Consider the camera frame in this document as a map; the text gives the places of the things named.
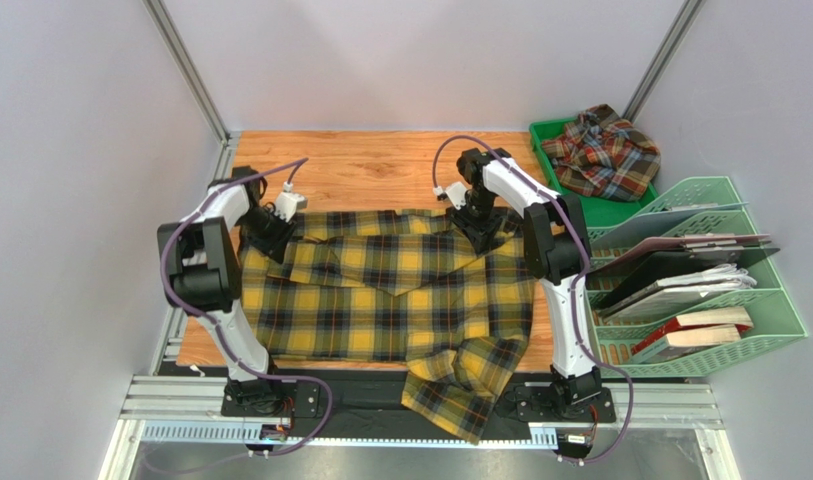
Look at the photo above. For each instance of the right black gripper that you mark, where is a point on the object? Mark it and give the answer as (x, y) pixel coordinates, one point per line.
(479, 227)

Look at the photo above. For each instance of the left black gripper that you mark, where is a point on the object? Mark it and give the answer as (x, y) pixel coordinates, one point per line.
(274, 245)

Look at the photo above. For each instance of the yellow plaid long sleeve shirt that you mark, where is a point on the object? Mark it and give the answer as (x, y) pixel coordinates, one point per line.
(399, 286)

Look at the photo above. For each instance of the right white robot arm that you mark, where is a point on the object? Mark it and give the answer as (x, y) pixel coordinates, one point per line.
(556, 253)

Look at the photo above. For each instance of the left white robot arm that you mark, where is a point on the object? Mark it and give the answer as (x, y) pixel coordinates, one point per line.
(202, 275)

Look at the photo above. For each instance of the white paper stack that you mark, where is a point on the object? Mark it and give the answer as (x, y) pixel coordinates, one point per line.
(699, 283)

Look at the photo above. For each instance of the green plastic bin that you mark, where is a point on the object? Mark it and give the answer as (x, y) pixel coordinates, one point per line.
(598, 212)

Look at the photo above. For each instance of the red plaid shirt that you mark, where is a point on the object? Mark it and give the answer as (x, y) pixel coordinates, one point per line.
(602, 155)

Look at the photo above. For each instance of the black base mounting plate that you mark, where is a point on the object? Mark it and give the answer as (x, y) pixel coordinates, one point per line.
(368, 404)

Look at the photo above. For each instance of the dark clipboard folder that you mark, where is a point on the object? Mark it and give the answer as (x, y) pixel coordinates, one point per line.
(657, 258)

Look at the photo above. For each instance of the green mesh file organizer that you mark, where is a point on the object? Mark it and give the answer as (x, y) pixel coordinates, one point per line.
(694, 206)

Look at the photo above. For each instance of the red book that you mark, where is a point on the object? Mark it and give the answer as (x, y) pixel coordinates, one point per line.
(690, 333)

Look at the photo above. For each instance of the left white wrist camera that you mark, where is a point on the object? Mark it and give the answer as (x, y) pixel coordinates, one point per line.
(288, 204)

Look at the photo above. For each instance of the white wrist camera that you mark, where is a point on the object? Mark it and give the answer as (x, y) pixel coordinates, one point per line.
(455, 194)
(288, 204)

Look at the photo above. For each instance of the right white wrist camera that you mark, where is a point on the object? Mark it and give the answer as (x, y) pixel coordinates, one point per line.
(455, 194)

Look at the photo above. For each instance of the aluminium frame rail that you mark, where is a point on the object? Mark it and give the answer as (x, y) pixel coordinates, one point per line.
(187, 408)

